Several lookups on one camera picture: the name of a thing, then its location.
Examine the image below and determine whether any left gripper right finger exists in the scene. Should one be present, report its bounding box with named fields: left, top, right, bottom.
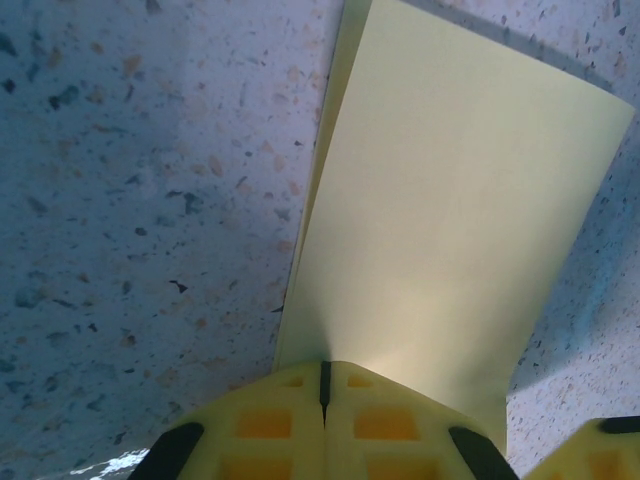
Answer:
left=322, top=359, right=521, bottom=480

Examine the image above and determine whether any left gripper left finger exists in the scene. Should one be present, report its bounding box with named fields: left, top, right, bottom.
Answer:
left=130, top=359, right=327, bottom=480

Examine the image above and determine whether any yellow paper sheet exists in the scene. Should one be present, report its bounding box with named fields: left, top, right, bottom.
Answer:
left=272, top=0, right=637, bottom=459

